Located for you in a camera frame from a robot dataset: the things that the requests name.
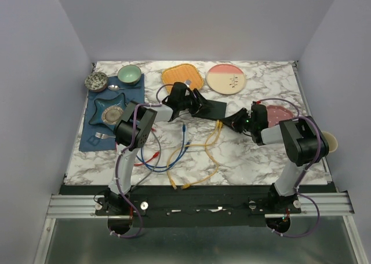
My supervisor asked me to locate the aluminium rail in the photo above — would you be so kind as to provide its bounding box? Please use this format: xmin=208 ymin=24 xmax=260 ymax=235
xmin=46 ymin=193 xmax=355 ymax=219

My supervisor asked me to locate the cream ceramic mug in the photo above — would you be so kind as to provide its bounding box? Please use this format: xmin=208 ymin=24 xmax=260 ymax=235
xmin=322 ymin=131 xmax=339 ymax=153

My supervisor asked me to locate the orange woven square tray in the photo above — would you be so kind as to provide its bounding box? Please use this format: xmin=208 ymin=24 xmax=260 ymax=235
xmin=161 ymin=63 xmax=204 ymax=90

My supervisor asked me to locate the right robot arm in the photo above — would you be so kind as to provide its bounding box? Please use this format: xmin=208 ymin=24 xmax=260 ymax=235
xmin=192 ymin=101 xmax=330 ymax=213

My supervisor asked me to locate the pink dotted plate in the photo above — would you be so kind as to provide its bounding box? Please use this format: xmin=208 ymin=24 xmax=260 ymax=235
xmin=266 ymin=105 xmax=294 ymax=127

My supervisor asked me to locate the blue cloth placemat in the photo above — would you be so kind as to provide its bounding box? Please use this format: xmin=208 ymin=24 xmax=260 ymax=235
xmin=79 ymin=75 xmax=145 ymax=152

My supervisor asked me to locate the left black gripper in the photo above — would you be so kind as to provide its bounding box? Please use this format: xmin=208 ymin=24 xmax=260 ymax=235
xmin=178 ymin=89 xmax=214 ymax=118

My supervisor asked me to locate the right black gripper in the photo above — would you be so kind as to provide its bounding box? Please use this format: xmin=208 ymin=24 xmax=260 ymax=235
xmin=221 ymin=108 xmax=256 ymax=134

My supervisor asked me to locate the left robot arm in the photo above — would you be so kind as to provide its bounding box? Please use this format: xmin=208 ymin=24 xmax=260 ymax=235
xmin=108 ymin=82 xmax=209 ymax=215

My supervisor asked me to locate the green ceramic bowl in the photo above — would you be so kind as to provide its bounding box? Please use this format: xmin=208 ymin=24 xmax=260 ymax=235
xmin=117 ymin=65 xmax=142 ymax=85

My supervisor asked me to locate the grey ethernet cable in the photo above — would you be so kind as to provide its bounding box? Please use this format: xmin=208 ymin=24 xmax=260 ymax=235
xmin=132 ymin=130 xmax=162 ymax=191

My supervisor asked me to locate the small round saucer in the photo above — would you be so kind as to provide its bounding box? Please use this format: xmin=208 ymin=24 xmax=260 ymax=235
xmin=101 ymin=106 xmax=123 ymax=125

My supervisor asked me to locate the red ethernet cable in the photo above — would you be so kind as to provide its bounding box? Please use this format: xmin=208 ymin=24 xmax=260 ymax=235
xmin=115 ymin=127 xmax=160 ymax=167

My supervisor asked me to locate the pink and cream plate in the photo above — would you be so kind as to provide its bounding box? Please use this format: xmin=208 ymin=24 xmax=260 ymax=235
xmin=206 ymin=64 xmax=247 ymax=95

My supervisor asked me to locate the blue ethernet cable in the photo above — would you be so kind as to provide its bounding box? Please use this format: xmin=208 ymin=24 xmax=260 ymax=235
xmin=136 ymin=124 xmax=188 ymax=173
xmin=140 ymin=141 xmax=191 ymax=169

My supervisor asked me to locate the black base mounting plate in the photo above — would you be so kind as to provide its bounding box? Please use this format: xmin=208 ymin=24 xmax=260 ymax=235
xmin=95 ymin=185 xmax=301 ymax=228

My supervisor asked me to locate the black network switch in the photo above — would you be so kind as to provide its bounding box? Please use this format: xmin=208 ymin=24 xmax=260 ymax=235
xmin=195 ymin=100 xmax=227 ymax=120

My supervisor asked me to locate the blue star-shaped dish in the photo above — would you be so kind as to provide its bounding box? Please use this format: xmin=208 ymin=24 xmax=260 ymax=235
xmin=86 ymin=93 xmax=136 ymax=130

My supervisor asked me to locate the silver metal spoon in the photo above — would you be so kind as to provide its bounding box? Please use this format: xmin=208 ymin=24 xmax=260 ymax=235
xmin=108 ymin=85 xmax=140 ymax=91

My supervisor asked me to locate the silver fork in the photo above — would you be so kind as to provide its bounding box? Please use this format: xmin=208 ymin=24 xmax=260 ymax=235
xmin=94 ymin=132 xmax=115 ymax=140

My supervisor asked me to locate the patterned small bowl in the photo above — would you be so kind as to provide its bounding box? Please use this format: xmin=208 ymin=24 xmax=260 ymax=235
xmin=84 ymin=72 xmax=108 ymax=93

